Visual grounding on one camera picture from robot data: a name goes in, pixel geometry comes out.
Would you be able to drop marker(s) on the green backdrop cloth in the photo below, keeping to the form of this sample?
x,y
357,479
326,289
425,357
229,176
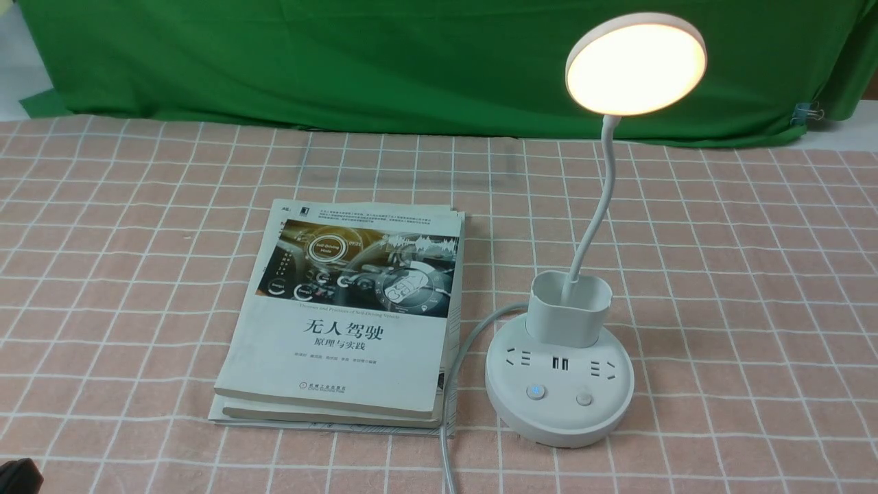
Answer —
x,y
479,68

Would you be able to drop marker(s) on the white self-driving textbook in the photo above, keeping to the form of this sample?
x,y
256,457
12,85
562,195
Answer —
x,y
351,316

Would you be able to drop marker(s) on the white desk lamp with sockets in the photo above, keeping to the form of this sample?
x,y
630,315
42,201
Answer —
x,y
555,374

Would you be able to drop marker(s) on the metal binder clip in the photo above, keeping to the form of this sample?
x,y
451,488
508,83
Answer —
x,y
805,112

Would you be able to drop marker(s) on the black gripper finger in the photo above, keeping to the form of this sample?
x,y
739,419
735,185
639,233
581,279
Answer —
x,y
20,476

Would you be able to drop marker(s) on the pink checkered tablecloth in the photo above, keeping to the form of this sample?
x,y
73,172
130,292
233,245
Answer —
x,y
744,281

